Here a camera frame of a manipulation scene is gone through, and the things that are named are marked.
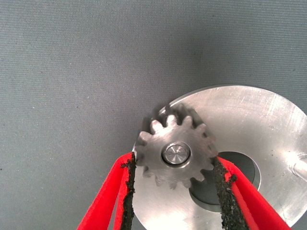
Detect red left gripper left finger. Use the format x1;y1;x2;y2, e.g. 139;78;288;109
76;151;137;230

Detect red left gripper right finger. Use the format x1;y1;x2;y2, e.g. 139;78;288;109
211;155;292;230

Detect small steel planetary gear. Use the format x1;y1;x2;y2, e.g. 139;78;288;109
135;103;219;190

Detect round metal carrier plate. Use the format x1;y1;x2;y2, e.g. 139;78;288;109
131;84;307;230

